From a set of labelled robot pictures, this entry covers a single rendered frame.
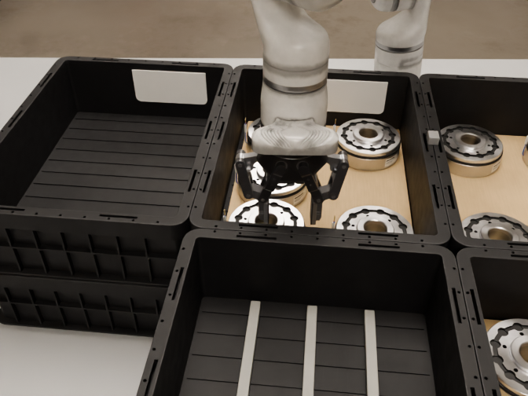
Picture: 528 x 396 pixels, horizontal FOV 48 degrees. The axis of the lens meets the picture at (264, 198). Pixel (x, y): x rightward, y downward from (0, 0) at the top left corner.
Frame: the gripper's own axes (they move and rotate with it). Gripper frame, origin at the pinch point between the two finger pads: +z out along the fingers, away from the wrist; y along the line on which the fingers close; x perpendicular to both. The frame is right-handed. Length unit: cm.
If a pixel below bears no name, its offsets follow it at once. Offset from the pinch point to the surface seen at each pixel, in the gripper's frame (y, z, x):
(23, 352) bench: 36.4, 18.4, 9.2
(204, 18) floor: 43, 87, -268
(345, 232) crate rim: -6.0, -4.6, 8.8
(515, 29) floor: -132, 87, -257
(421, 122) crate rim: -18.9, -4.7, -14.4
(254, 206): 4.7, 2.4, -3.8
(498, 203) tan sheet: -30.7, 5.3, -8.4
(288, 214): 0.1, 2.2, -2.0
